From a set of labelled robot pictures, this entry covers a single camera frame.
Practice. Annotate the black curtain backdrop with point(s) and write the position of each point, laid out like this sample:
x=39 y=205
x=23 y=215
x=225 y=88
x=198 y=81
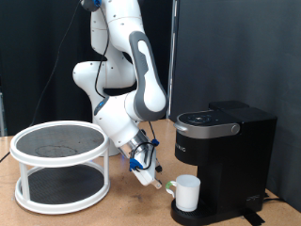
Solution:
x=31 y=62

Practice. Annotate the white mug with green tape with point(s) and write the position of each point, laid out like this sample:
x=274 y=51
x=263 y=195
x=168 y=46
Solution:
x=187 y=193

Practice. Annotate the grey fabric backdrop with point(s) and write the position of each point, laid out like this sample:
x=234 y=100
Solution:
x=266 y=47

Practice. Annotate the white two-tier turntable stand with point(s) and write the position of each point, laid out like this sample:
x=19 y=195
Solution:
x=62 y=147

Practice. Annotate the silver vertical pole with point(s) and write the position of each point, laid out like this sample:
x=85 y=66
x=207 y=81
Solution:
x=171 y=62

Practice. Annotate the grey metal post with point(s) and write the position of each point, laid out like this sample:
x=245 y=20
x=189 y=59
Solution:
x=1 y=119

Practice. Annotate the black Keurig coffee machine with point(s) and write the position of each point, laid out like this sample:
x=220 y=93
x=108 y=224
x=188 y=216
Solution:
x=232 y=157

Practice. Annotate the black tape strip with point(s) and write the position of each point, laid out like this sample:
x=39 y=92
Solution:
x=252 y=217

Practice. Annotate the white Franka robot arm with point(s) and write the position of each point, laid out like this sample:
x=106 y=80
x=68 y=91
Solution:
x=125 y=78

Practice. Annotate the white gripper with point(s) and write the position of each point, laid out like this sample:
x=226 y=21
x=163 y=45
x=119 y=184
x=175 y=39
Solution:
x=144 y=168

